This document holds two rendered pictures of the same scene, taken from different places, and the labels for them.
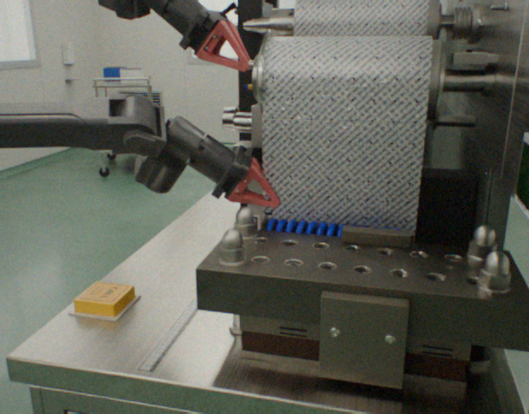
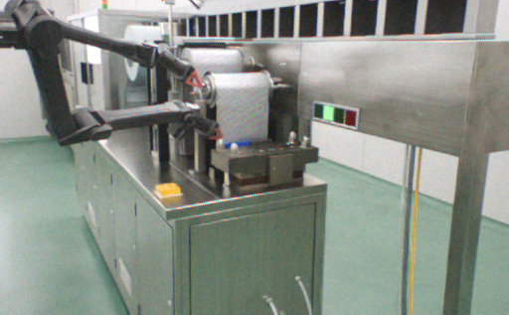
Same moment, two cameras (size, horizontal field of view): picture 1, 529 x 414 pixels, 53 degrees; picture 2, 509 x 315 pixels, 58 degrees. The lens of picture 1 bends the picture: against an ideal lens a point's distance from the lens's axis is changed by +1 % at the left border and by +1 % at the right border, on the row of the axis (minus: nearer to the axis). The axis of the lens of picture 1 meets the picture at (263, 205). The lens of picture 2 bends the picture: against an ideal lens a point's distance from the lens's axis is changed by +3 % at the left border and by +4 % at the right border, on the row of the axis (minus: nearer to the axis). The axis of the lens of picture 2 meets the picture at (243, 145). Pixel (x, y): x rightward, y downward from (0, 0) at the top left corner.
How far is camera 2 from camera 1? 123 cm
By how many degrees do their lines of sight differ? 40
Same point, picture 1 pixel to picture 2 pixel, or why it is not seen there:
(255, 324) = (246, 175)
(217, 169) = (207, 126)
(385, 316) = (287, 159)
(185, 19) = (180, 68)
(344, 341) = (276, 171)
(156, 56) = not seen: outside the picture
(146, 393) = (223, 206)
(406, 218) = (263, 135)
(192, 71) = not seen: outside the picture
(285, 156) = (225, 118)
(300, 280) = (261, 155)
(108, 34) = not seen: outside the picture
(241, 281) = (244, 159)
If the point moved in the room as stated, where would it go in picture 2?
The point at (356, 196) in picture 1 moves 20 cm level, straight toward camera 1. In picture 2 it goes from (249, 130) to (276, 139)
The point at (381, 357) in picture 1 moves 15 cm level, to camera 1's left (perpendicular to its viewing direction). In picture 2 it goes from (286, 173) to (257, 180)
